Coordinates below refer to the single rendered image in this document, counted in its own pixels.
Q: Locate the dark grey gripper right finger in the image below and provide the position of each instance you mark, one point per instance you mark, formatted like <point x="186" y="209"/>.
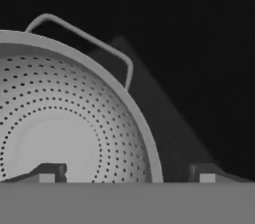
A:
<point x="205" y="169"/>

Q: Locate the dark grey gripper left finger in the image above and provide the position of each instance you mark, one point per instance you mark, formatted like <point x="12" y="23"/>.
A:
<point x="50" y="170"/>

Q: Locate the grey metal colander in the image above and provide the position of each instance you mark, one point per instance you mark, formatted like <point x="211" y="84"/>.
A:
<point x="66" y="115"/>

